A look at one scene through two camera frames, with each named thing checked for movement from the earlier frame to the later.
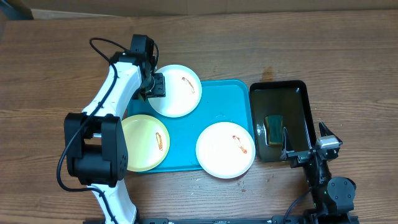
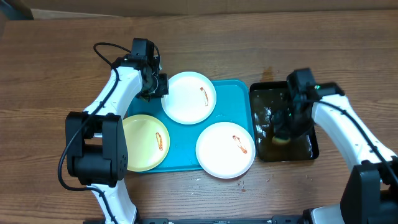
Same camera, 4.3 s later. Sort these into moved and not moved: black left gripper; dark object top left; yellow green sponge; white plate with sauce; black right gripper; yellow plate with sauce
Moved: white plate with sauce; yellow green sponge; black right gripper
Not moved: black left gripper; dark object top left; yellow plate with sauce
